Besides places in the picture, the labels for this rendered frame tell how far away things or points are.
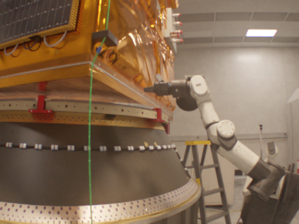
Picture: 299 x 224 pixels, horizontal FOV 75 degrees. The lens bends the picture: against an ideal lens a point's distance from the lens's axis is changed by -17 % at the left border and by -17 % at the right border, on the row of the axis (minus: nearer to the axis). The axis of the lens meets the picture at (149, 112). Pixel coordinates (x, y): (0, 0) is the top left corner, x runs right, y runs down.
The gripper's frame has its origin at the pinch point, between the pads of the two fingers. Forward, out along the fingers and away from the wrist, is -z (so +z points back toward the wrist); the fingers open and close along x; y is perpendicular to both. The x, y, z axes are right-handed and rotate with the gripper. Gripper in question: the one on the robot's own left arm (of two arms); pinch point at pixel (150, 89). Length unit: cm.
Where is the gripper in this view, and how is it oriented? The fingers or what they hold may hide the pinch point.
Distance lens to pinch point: 112.3
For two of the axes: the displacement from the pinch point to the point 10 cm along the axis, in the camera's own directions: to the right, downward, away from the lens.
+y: 0.0, -9.9, 1.2
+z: 9.7, -0.3, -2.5
